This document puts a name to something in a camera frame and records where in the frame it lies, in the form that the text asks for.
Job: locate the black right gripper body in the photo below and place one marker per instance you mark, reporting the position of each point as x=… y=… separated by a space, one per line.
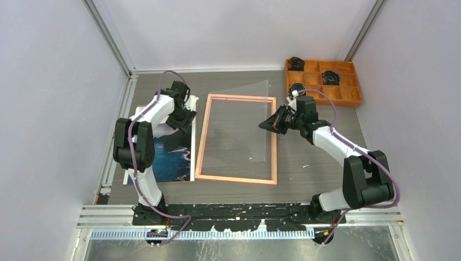
x=292 y=121

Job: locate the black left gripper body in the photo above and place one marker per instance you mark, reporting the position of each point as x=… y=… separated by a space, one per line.
x=181 y=118

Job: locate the pink wooden picture frame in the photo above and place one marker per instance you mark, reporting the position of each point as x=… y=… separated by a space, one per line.
x=263 y=172

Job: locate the clear plastic sheet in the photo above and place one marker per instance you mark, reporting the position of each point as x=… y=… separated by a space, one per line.
x=233 y=136

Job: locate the mountain landscape photo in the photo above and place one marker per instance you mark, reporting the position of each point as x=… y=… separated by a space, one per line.
x=174 y=159

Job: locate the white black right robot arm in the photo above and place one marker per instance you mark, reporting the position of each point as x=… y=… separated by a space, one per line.
x=366 y=180

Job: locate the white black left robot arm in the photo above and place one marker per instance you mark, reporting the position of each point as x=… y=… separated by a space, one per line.
x=134 y=147

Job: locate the blue green tape roll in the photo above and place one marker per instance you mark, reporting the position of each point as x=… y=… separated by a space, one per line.
x=296 y=90

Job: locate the black tape roll middle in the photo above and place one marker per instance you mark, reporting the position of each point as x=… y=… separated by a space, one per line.
x=330 y=78

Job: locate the black tape roll top-left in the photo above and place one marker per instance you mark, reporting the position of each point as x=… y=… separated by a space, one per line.
x=295 y=64

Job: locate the orange compartment tray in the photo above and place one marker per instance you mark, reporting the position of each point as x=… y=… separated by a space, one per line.
x=347 y=94

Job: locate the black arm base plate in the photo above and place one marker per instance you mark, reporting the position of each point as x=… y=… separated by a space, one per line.
x=276 y=217

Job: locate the aluminium left rail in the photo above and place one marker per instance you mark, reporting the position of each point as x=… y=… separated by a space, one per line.
x=107 y=175

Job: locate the aluminium rail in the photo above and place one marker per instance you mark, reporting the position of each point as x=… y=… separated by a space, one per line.
x=107 y=175
x=114 y=222

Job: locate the aluminium front rail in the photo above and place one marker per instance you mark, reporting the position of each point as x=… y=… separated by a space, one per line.
x=114 y=222

